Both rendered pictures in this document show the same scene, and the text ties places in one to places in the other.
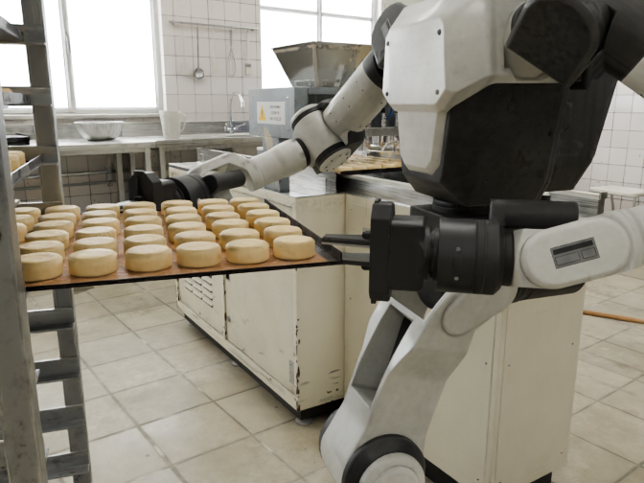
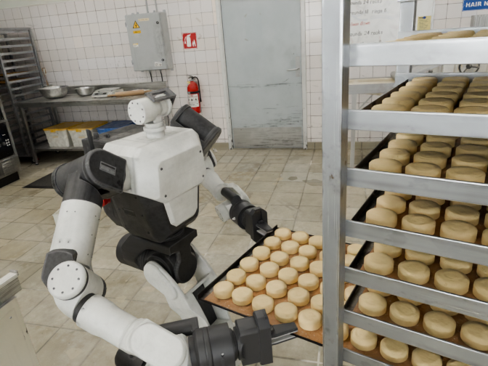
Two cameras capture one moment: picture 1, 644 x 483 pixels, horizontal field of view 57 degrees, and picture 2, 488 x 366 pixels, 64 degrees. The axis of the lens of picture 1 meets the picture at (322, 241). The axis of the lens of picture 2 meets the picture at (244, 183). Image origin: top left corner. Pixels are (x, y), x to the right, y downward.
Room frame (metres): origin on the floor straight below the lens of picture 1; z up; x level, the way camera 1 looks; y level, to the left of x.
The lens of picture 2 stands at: (1.40, 0.80, 1.54)
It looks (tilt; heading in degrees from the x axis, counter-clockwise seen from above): 21 degrees down; 233
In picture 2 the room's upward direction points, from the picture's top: 5 degrees counter-clockwise
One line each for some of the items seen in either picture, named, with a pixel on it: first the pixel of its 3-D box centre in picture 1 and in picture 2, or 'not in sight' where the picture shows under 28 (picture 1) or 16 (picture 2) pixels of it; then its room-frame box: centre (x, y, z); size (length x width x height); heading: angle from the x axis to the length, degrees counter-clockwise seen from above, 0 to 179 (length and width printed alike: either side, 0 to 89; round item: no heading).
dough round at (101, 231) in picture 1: (96, 238); not in sight; (0.73, 0.29, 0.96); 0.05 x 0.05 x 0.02
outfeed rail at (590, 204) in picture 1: (371, 169); not in sight; (2.35, -0.20, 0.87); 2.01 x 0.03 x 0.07; 32
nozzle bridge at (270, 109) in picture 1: (357, 137); not in sight; (2.18, -0.13, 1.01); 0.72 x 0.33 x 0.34; 122
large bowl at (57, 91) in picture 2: not in sight; (54, 92); (0.05, -5.12, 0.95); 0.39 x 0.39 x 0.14
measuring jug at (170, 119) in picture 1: (172, 124); not in sight; (4.34, 1.08, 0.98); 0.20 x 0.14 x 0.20; 77
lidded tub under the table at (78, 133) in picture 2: not in sight; (90, 133); (-0.21, -4.81, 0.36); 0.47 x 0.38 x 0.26; 37
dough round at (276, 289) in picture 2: (180, 215); (276, 288); (0.89, 0.22, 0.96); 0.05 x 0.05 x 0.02
